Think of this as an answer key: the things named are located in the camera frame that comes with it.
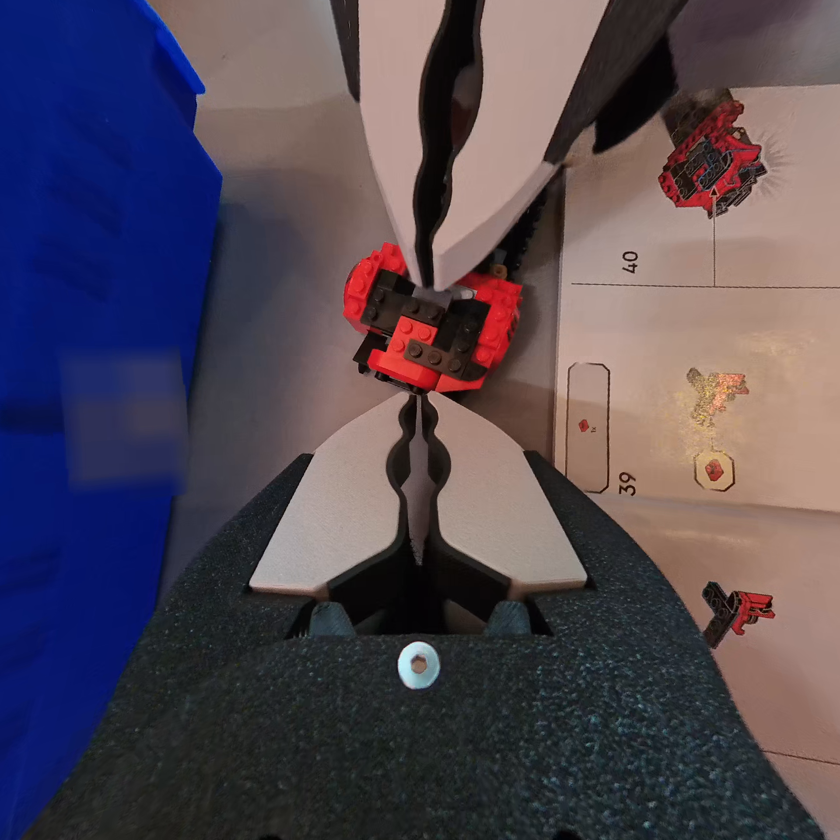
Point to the red and black lego car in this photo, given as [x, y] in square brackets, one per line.
[420, 341]

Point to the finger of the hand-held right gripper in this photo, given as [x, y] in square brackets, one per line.
[394, 98]
[518, 131]

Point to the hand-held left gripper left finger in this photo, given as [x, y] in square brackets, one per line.
[341, 518]

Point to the blue storage bin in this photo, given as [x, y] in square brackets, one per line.
[98, 229]

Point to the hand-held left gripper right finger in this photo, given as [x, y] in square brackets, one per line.
[505, 518]

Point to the lego instruction booklet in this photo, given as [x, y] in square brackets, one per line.
[656, 328]

